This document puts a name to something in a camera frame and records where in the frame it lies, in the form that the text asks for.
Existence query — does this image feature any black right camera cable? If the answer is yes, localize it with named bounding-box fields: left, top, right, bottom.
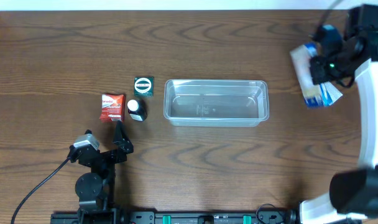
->
left=316, top=0, right=345, bottom=32

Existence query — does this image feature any red Panadol ActiFast pack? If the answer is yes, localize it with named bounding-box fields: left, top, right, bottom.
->
left=99, top=94, right=126, bottom=122

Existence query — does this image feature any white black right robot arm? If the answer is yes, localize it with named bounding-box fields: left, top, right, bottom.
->
left=287, top=4, right=378, bottom=223

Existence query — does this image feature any black mounting rail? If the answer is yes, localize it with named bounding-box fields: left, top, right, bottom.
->
left=50, top=208, right=300, bottom=224

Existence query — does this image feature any green Zam-Buk box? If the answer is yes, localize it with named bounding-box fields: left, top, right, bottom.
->
left=134, top=77, right=154, bottom=97

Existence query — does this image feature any dark syrup bottle white cap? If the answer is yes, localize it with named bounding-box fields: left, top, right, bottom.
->
left=127, top=99, right=147, bottom=121

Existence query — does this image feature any blue Kool Fever box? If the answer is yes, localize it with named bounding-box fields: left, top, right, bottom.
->
left=290, top=43, right=343, bottom=108

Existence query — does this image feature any black left camera cable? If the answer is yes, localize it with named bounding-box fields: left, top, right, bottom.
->
left=10, top=157, right=72, bottom=224

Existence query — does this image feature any clear plastic container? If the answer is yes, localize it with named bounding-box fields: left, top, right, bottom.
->
left=164, top=79, right=269, bottom=128

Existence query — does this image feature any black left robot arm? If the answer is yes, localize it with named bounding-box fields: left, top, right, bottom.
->
left=68, top=121, right=134, bottom=223

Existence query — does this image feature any black camera cable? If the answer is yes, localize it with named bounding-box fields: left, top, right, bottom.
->
left=10, top=157, right=72, bottom=224
left=316, top=0, right=345, bottom=32

